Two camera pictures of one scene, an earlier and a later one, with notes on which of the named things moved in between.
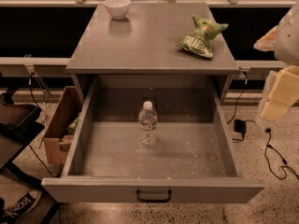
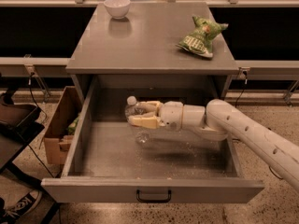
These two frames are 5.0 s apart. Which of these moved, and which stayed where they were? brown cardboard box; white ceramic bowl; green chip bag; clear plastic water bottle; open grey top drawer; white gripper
Moved: clear plastic water bottle; white gripper
Stayed: brown cardboard box; open grey top drawer; white ceramic bowl; green chip bag
